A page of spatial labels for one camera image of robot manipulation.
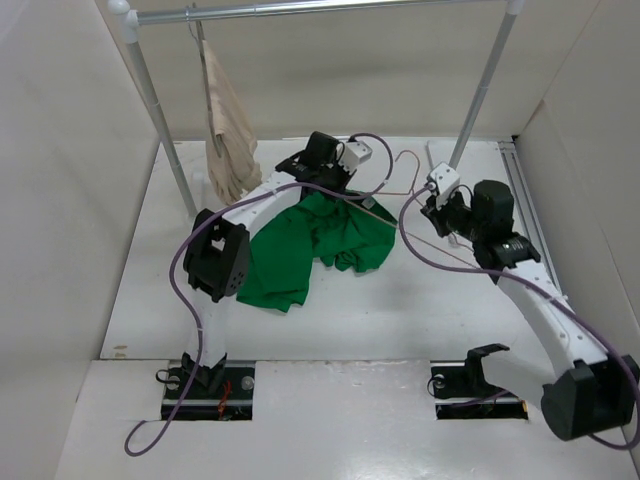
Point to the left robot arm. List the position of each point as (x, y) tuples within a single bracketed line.
[(217, 261)]

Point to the grey plastic hanger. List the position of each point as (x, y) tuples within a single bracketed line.
[(197, 32)]

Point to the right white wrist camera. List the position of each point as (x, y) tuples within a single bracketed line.
[(442, 177)]

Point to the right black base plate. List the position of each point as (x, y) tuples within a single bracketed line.
[(458, 398)]

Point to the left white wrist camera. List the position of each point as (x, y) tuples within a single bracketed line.
[(355, 153)]

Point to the beige ribbed garment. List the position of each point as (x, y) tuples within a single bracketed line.
[(230, 140)]

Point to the pink wire hanger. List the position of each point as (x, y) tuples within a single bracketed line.
[(459, 251)]

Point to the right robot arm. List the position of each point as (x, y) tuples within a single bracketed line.
[(590, 387)]

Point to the aluminium rail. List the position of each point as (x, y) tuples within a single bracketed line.
[(525, 205)]

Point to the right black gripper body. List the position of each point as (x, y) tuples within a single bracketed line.
[(454, 216)]

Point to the green t shirt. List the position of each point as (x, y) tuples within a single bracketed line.
[(342, 235)]

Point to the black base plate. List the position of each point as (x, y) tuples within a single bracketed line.
[(228, 398), (458, 398)]

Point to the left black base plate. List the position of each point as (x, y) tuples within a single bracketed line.
[(228, 398)]

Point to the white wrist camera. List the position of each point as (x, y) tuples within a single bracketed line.
[(355, 153), (442, 177)]

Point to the metal clothes rack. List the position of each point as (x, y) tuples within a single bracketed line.
[(130, 20)]

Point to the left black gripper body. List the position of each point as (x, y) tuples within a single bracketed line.
[(334, 175)]

